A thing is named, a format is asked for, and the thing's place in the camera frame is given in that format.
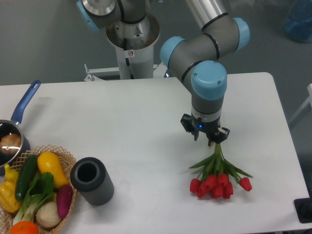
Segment black device at table edge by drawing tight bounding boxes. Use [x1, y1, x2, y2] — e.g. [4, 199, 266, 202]
[293, 198, 312, 223]

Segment green cucumber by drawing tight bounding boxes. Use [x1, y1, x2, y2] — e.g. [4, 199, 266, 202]
[15, 155, 38, 201]

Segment white frame at right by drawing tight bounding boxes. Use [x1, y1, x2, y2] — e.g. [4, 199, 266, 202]
[288, 83, 312, 129]

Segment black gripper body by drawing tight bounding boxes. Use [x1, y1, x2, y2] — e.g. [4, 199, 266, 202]
[180, 114, 230, 144]

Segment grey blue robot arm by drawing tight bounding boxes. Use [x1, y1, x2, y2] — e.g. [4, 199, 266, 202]
[77, 0, 250, 144]

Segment blue handled saucepan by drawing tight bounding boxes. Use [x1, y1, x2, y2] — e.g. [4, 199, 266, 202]
[0, 80, 41, 176]

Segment yellow bell pepper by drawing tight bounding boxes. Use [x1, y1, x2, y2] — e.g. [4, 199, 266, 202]
[0, 164, 21, 213]

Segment purple eggplant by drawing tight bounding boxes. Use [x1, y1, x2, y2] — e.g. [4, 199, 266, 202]
[57, 184, 73, 218]

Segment green bok choy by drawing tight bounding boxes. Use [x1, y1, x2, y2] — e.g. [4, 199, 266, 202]
[13, 172, 54, 225]

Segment orange fruit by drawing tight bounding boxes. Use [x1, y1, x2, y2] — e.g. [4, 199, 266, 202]
[9, 221, 39, 234]

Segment white garlic bulb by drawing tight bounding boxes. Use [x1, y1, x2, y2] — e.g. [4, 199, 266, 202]
[36, 201, 61, 228]

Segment yellow squash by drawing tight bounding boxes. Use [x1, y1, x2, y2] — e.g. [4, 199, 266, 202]
[37, 152, 69, 189]

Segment blue translucent container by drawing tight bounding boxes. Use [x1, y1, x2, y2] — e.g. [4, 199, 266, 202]
[283, 0, 312, 43]

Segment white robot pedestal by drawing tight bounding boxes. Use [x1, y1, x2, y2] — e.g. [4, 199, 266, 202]
[84, 13, 160, 81]

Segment black cable on pedestal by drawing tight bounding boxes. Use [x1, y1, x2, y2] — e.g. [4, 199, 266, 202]
[122, 38, 135, 79]

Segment brown bread bun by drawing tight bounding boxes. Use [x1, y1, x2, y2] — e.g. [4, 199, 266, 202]
[0, 134, 21, 155]

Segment dark grey ribbed vase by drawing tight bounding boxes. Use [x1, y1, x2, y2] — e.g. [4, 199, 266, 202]
[70, 157, 114, 206]

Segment red tulip bouquet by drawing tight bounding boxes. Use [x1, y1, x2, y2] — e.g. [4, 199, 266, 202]
[190, 144, 253, 199]

